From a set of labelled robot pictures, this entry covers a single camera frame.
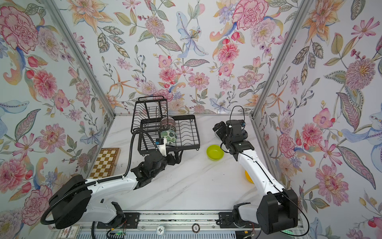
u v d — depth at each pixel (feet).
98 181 1.55
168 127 3.51
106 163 2.98
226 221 2.42
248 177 1.68
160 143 2.31
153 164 2.00
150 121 3.62
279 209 1.31
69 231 2.31
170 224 2.41
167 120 3.60
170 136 3.40
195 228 2.37
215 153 3.22
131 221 2.42
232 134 1.99
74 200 1.39
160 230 2.18
